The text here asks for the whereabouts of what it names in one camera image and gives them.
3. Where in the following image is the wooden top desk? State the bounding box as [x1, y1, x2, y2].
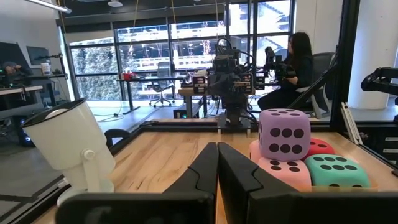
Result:
[0, 85, 45, 125]

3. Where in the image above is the small red object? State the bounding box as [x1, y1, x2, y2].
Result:
[119, 70, 138, 82]

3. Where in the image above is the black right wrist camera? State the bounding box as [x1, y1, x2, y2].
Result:
[213, 55, 238, 75]

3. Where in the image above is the black drawer cabinet with labels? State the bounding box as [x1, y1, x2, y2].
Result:
[357, 123, 398, 166]

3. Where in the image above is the wooden workbench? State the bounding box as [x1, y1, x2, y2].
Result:
[177, 86, 219, 119]

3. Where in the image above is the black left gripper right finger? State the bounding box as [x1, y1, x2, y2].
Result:
[217, 142, 398, 224]

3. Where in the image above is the office chair with white armrests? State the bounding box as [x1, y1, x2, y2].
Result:
[294, 52, 337, 119]

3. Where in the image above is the red foam die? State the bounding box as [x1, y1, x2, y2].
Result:
[302, 137, 337, 161]

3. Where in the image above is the black computer with blue lights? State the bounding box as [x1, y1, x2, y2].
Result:
[17, 116, 35, 147]

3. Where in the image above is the white cylinder container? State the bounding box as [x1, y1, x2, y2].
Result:
[22, 98, 117, 207]

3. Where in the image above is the black monitor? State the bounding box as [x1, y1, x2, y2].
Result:
[0, 41, 24, 68]
[25, 45, 51, 67]

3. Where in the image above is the grey office chair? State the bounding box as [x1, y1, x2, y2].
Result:
[149, 61, 176, 108]

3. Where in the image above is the green foam die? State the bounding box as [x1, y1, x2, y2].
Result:
[303, 153, 372, 189]

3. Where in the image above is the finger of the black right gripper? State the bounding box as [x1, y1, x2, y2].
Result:
[192, 73, 232, 101]
[231, 72, 266, 101]

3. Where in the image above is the black computer tower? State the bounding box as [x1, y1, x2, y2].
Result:
[173, 103, 200, 120]

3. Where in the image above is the white ball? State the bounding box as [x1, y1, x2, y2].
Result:
[44, 108, 68, 121]

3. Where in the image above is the person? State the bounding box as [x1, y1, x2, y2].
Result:
[0, 60, 32, 88]
[257, 31, 315, 112]

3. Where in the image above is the orange plastic tray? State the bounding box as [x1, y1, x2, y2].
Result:
[297, 182, 381, 193]

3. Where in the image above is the purple foam die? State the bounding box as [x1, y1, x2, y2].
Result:
[257, 108, 312, 162]

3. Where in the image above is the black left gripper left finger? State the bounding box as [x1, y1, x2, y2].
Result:
[55, 141, 219, 224]

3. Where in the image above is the black desk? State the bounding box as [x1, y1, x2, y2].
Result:
[116, 75, 188, 116]

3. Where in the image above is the pink foam die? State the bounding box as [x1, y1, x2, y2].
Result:
[256, 156, 313, 189]
[248, 139, 262, 164]

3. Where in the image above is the silver aluminium profile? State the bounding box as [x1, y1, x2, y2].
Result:
[340, 101, 364, 146]

